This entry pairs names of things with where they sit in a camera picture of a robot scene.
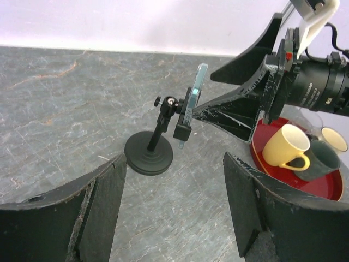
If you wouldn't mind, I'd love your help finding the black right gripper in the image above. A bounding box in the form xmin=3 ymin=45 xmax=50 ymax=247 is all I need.
xmin=192 ymin=13 xmax=299 ymax=142

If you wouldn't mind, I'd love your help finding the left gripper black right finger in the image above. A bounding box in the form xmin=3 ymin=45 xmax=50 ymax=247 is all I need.
xmin=223 ymin=153 xmax=348 ymax=261

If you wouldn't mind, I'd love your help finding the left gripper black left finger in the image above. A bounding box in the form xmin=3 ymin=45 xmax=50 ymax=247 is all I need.
xmin=1 ymin=154 xmax=127 ymax=261

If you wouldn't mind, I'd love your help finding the black smartphone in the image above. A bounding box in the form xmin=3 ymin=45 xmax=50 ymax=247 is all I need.
xmin=178 ymin=63 xmax=209 ymax=150

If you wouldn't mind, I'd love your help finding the black phone stand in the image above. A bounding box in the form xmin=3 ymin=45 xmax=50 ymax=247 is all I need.
xmin=124 ymin=87 xmax=192 ymax=176

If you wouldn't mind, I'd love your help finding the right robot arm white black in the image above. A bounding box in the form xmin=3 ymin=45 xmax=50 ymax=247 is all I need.
xmin=192 ymin=13 xmax=348 ymax=142

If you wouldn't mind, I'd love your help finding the round red tray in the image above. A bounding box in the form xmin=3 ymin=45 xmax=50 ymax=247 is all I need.
xmin=249 ymin=117 xmax=344 ymax=201

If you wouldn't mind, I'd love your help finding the dark green cup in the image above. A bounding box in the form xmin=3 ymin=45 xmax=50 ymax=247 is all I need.
xmin=294 ymin=141 xmax=340 ymax=182

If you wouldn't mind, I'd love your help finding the cream mug right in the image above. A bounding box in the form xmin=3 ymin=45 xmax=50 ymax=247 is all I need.
xmin=320 ymin=127 xmax=348 ymax=153

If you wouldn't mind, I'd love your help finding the yellow mug with handle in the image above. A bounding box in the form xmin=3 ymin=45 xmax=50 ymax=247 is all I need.
xmin=262 ymin=124 xmax=310 ymax=171

